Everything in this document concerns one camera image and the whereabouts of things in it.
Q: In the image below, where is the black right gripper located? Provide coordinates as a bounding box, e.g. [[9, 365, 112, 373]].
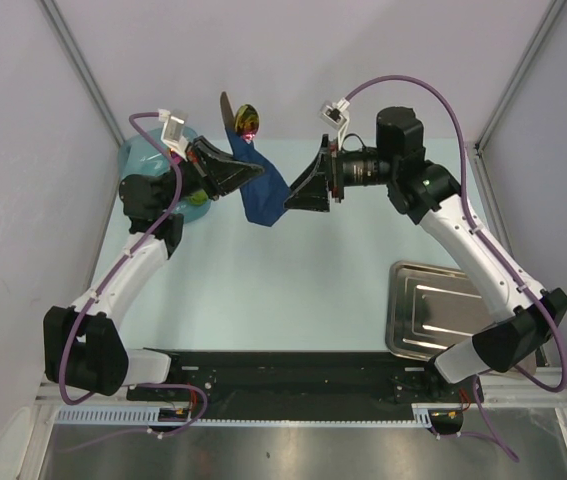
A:
[[284, 135, 397, 213]]

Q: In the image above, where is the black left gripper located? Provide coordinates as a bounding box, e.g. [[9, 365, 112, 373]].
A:
[[157, 136, 263, 212]]

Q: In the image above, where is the dark blue paper napkin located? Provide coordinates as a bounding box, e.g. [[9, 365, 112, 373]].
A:
[[225, 128, 291, 227]]

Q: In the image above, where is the ornate silver table knife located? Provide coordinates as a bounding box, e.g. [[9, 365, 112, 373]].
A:
[[219, 91, 234, 131]]

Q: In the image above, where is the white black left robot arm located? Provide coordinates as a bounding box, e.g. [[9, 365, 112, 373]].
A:
[[43, 136, 265, 405]]

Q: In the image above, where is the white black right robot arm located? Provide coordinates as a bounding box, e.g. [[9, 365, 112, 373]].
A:
[[285, 99, 567, 401]]

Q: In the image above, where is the green rolled napkin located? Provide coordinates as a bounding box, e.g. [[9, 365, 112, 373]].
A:
[[186, 191, 209, 207]]

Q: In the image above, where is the translucent blue plastic bin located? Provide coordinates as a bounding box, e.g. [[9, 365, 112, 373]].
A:
[[118, 134, 211, 226]]

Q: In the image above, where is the stainless steel tray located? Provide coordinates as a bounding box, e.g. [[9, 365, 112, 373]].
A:
[[385, 259, 538, 376]]

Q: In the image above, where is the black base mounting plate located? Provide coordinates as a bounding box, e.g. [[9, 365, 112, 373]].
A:
[[126, 350, 472, 422]]

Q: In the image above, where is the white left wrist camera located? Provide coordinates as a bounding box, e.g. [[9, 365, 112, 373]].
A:
[[157, 109, 188, 157]]

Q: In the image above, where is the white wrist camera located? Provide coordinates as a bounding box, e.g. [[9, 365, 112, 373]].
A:
[[157, 109, 188, 157], [319, 98, 350, 145]]

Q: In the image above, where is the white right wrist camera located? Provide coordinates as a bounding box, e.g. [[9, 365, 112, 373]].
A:
[[319, 98, 350, 145]]

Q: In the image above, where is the light blue cable duct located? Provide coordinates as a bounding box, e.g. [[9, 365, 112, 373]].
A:
[[56, 406, 432, 429]]

